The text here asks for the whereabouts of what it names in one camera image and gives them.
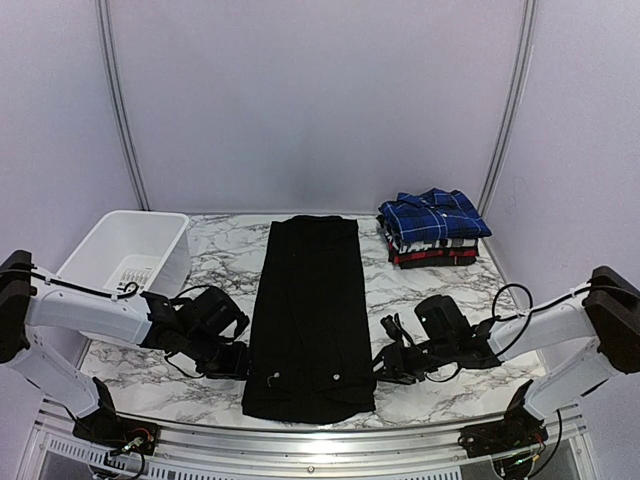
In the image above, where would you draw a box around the left aluminium wall profile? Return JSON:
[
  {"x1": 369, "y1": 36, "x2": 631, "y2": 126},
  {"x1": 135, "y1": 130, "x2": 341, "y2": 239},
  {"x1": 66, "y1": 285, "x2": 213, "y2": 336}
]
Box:
[{"x1": 94, "y1": 0, "x2": 151, "y2": 211}]

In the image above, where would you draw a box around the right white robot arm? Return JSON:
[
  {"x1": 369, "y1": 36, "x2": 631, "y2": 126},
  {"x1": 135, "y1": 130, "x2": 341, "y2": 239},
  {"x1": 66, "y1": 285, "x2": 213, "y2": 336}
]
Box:
[{"x1": 373, "y1": 266, "x2": 639, "y2": 448}]

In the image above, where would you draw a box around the aluminium wall profile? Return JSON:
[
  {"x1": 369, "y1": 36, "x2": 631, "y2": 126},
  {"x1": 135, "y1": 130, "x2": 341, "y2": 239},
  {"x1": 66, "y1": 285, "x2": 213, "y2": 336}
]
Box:
[
  {"x1": 94, "y1": 0, "x2": 151, "y2": 211},
  {"x1": 478, "y1": 0, "x2": 539, "y2": 215}
]

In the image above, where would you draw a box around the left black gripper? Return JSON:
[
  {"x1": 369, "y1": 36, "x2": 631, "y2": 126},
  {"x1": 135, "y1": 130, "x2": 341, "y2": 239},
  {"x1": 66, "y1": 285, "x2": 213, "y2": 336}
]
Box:
[{"x1": 183, "y1": 328, "x2": 260, "y2": 381}]

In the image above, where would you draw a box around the blue plaid folded shirt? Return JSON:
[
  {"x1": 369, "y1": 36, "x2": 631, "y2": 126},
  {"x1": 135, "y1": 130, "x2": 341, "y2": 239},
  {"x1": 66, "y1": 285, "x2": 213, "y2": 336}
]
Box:
[{"x1": 378, "y1": 188, "x2": 492, "y2": 243}]

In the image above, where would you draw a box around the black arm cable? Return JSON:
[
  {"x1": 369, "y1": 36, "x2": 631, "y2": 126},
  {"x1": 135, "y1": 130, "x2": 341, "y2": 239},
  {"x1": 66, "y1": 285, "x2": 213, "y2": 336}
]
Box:
[
  {"x1": 424, "y1": 279, "x2": 601, "y2": 384},
  {"x1": 19, "y1": 269, "x2": 241, "y2": 379}
]

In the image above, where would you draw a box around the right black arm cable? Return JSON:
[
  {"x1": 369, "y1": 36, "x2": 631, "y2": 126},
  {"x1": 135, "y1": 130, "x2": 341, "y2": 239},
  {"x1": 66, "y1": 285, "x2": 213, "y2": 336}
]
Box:
[{"x1": 424, "y1": 279, "x2": 601, "y2": 384}]

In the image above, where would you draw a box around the black long sleeve shirt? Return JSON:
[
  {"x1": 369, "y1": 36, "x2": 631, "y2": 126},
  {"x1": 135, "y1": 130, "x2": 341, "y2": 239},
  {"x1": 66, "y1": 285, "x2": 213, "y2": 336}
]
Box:
[{"x1": 241, "y1": 215, "x2": 376, "y2": 425}]

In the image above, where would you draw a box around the red black plaid folded shirt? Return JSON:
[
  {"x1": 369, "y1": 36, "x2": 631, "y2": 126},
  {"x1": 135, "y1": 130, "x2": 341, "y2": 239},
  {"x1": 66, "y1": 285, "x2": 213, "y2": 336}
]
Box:
[{"x1": 389, "y1": 247, "x2": 479, "y2": 269}]

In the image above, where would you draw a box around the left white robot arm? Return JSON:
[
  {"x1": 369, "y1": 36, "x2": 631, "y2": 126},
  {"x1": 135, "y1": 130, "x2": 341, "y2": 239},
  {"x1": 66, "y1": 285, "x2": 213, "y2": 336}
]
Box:
[{"x1": 1, "y1": 250, "x2": 249, "y2": 445}]

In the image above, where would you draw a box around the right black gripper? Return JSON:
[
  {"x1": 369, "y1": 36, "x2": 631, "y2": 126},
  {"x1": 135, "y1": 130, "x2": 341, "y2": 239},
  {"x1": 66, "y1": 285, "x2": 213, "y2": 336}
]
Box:
[{"x1": 362, "y1": 336, "x2": 455, "y2": 386}]

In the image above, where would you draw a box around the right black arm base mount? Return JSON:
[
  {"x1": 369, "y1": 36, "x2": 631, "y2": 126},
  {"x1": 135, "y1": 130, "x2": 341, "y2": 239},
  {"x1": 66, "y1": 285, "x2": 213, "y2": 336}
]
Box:
[{"x1": 458, "y1": 417, "x2": 548, "y2": 458}]

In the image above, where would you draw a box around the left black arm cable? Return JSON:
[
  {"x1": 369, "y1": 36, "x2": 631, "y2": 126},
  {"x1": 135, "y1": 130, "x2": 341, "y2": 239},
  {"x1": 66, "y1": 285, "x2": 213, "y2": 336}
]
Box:
[{"x1": 19, "y1": 269, "x2": 241, "y2": 379}]

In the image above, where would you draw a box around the aluminium table front rail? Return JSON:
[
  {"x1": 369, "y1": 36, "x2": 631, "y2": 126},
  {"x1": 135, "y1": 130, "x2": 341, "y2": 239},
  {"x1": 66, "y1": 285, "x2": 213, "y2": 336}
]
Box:
[{"x1": 17, "y1": 399, "x2": 600, "y2": 479}]

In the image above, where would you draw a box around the white plastic laundry basket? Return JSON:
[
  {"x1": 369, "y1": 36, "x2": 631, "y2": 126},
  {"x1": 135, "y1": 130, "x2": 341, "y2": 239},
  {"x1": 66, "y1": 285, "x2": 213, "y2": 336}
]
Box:
[{"x1": 57, "y1": 210, "x2": 191, "y2": 298}]

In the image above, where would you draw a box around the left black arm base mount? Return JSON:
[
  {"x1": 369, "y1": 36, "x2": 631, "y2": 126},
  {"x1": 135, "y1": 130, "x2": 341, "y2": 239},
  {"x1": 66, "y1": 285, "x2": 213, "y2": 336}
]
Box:
[{"x1": 73, "y1": 411, "x2": 160, "y2": 455}]

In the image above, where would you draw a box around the black white patterned folded shirt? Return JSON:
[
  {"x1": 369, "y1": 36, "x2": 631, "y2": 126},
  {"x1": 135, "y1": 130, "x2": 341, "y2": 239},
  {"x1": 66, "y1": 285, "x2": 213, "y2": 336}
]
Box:
[{"x1": 381, "y1": 226, "x2": 479, "y2": 254}]

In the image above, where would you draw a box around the right aluminium wall profile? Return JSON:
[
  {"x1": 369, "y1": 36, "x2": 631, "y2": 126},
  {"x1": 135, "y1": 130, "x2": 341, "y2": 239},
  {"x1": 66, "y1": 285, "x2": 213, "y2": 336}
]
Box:
[{"x1": 478, "y1": 0, "x2": 539, "y2": 215}]

